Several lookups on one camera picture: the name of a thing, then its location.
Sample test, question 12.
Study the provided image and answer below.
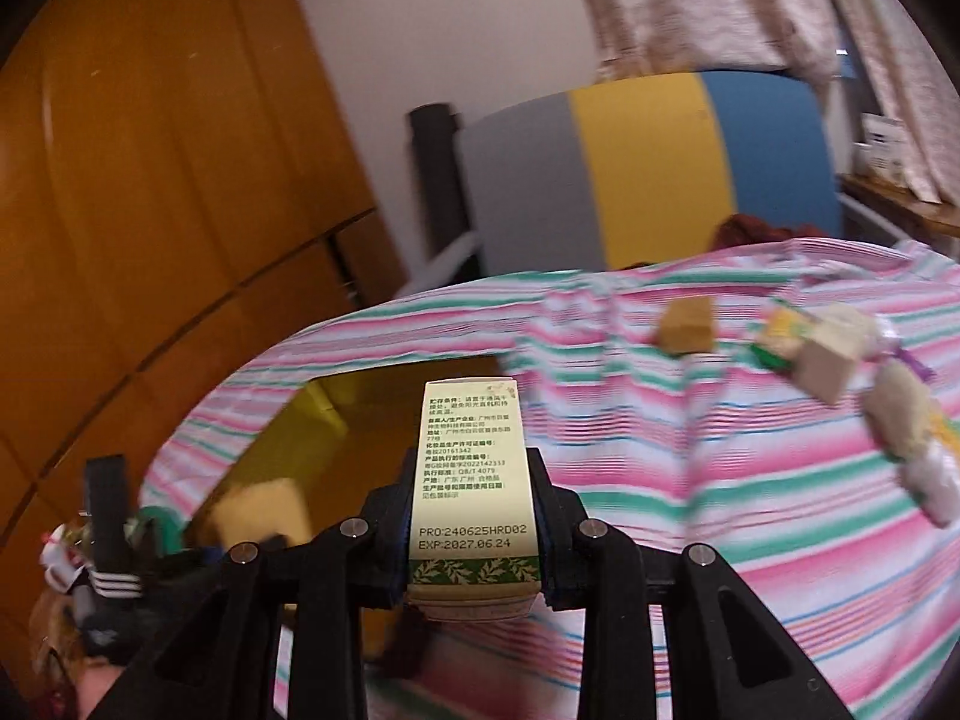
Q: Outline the small yellow sponge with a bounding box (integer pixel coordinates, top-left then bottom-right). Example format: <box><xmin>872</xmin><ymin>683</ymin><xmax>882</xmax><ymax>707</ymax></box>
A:
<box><xmin>658</xmin><ymin>298</ymin><xmax>713</xmax><ymax>355</ymax></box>

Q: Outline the round yellow sponge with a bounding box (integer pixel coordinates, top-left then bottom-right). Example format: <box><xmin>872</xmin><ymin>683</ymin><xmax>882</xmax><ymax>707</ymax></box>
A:
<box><xmin>214</xmin><ymin>478</ymin><xmax>312</xmax><ymax>545</ymax></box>

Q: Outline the pink green striped cloth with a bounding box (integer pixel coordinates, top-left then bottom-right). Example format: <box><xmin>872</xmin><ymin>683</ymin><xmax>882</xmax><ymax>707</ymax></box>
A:
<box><xmin>142</xmin><ymin>238</ymin><xmax>960</xmax><ymax>720</ymax></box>

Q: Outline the grey frame bar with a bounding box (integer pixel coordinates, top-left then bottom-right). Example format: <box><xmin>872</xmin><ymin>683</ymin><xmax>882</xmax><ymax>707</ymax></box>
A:
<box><xmin>397</xmin><ymin>231</ymin><xmax>485</xmax><ymax>297</ymax></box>

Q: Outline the green yellow snack packet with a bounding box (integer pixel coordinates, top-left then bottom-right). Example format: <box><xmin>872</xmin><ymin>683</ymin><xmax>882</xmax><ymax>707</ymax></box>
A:
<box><xmin>754</xmin><ymin>304</ymin><xmax>820</xmax><ymax>374</ymax></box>

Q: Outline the purple snack packet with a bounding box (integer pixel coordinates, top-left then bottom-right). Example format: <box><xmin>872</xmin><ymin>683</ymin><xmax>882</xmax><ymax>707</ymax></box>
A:
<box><xmin>879</xmin><ymin>315</ymin><xmax>938</xmax><ymax>385</ymax></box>

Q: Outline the wooden wardrobe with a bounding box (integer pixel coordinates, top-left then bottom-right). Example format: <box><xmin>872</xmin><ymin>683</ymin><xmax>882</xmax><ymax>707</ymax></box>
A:
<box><xmin>0</xmin><ymin>0</ymin><xmax>410</xmax><ymax>691</ymax></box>

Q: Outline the white box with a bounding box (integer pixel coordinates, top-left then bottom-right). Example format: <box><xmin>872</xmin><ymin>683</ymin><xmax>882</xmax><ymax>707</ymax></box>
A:
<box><xmin>795</xmin><ymin>304</ymin><xmax>878</xmax><ymax>406</ymax></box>

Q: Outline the person's left forearm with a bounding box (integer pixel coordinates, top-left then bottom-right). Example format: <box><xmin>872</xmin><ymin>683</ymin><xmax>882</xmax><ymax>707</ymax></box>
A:
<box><xmin>75</xmin><ymin>660</ymin><xmax>151</xmax><ymax>720</ymax></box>

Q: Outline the green plastic chair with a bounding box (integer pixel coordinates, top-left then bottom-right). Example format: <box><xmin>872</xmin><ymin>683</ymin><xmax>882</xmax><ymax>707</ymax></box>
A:
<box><xmin>137</xmin><ymin>508</ymin><xmax>186</xmax><ymax>557</ymax></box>

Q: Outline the floral curtain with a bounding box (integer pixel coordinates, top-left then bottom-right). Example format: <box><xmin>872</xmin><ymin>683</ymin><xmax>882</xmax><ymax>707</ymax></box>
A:
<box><xmin>562</xmin><ymin>0</ymin><xmax>960</xmax><ymax>203</ymax></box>

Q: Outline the red cloth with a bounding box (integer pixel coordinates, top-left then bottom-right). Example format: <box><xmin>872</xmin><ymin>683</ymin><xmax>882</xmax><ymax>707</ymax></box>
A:
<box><xmin>709</xmin><ymin>214</ymin><xmax>822</xmax><ymax>248</ymax></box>

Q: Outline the gold metal tin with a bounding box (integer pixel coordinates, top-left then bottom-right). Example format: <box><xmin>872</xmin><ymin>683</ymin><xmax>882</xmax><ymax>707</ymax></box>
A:
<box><xmin>180</xmin><ymin>369</ymin><xmax>520</xmax><ymax>552</ymax></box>

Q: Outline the wooden desk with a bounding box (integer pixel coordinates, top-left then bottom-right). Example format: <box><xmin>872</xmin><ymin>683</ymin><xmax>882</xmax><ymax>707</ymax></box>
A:
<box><xmin>836</xmin><ymin>172</ymin><xmax>960</xmax><ymax>256</ymax></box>

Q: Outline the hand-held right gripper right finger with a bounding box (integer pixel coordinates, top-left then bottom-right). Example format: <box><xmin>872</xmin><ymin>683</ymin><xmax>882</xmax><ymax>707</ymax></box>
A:
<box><xmin>528</xmin><ymin>448</ymin><xmax>856</xmax><ymax>720</ymax></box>

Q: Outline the white carton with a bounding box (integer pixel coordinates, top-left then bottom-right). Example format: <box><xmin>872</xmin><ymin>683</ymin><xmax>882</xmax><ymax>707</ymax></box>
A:
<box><xmin>855</xmin><ymin>112</ymin><xmax>912</xmax><ymax>185</ymax></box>

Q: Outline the pale box with green leaf print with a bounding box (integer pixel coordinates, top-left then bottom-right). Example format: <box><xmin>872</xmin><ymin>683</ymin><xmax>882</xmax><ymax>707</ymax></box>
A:
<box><xmin>409</xmin><ymin>379</ymin><xmax>542</xmax><ymax>620</ymax></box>

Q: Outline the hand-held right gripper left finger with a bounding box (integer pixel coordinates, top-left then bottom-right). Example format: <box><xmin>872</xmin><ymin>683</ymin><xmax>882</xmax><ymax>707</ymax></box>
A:
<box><xmin>82</xmin><ymin>448</ymin><xmax>418</xmax><ymax>720</ymax></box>

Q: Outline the grey yellow blue foam mat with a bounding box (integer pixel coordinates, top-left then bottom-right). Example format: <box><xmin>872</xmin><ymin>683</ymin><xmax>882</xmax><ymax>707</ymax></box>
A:
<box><xmin>457</xmin><ymin>71</ymin><xmax>841</xmax><ymax>275</ymax></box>

